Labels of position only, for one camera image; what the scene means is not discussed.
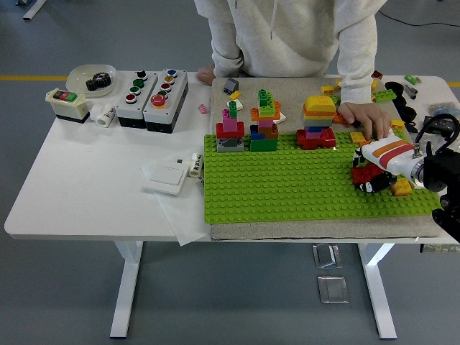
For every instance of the person's left hand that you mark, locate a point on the person's left hand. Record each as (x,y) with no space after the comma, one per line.
(366,115)

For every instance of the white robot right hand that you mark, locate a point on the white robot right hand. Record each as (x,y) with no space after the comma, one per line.
(391,154)

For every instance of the person's right hand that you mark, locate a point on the person's right hand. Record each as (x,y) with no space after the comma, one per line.
(206,74)

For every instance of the red toy brick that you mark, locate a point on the red toy brick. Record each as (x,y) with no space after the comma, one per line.
(375,170)
(361,175)

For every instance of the green studded baseplate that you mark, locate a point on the green studded baseplate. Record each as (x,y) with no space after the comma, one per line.
(269,187)

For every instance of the person's left forearm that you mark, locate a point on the person's left forearm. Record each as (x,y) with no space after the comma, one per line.
(357,79)

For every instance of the person's right forearm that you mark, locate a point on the person's right forearm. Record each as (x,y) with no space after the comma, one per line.
(226,61)

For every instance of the grey sloped brick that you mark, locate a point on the grey sloped brick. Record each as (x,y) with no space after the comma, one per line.
(230,85)

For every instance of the orange long brick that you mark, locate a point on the orange long brick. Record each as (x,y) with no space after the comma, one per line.
(363,143)
(339,118)

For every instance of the long green brick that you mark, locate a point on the long green brick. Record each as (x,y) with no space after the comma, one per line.
(386,95)

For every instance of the small yellow brick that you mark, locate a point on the small yellow brick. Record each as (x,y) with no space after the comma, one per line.
(234,95)

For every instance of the small pink brick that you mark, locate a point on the small pink brick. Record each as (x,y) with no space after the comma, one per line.
(203,109)

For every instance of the dark red brick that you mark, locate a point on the dark red brick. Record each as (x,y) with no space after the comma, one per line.
(378,74)

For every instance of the yellow-topped layered brick tower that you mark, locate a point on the yellow-topped layered brick tower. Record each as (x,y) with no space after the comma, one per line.
(318,108)

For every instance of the red pink green brick tower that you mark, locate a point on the red pink green brick tower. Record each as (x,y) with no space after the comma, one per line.
(230,131)

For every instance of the green orange brown brick tower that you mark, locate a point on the green orange brown brick tower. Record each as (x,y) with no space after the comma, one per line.
(263,143)

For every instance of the emergency stop control box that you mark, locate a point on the emergency stop control box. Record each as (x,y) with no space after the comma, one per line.
(176,97)

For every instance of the clear plastic bag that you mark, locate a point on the clear plastic bag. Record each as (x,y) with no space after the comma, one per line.
(436,142)

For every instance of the grey metal tool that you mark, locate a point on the grey metal tool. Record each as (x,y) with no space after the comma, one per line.
(410,91)

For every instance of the black electronic module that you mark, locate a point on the black electronic module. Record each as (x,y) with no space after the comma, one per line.
(440,125)

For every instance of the plastic bag with blue part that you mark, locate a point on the plastic bag with blue part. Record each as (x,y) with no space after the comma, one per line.
(443,109)

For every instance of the three-button control box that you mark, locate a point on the three-button control box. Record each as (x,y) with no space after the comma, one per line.
(125,109)

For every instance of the person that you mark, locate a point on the person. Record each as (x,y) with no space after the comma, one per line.
(287,36)

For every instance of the small grey square chip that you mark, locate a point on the small grey square chip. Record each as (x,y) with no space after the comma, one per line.
(180,161)

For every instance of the white printed pipe coupling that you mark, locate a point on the white printed pipe coupling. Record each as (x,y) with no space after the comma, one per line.
(194,165)

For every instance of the black gear stack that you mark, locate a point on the black gear stack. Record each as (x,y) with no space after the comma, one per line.
(97,82)

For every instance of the white pipe tee fitting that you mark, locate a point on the white pipe tee fitting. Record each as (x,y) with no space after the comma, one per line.
(102,114)

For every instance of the metal floor plate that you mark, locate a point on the metal floor plate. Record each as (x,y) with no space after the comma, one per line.
(327,256)
(333,289)

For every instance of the white shallow bowl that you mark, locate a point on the white shallow bowl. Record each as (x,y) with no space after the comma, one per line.
(77,81)

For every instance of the white table leg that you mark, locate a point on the white table leg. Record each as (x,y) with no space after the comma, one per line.
(125,287)
(377,287)

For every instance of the white paper sheet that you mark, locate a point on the white paper sheet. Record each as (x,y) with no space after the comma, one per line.
(179,219)

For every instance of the white desk foot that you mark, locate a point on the white desk foot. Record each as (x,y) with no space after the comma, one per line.
(34,10)

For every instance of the small black bracket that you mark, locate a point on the small black bracket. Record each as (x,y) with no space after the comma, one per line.
(411,126)

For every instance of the white wall switch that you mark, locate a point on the white wall switch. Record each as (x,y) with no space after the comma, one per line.
(163,179)

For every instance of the white red-green switch box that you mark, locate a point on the white red-green switch box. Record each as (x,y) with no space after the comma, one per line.
(68,108)

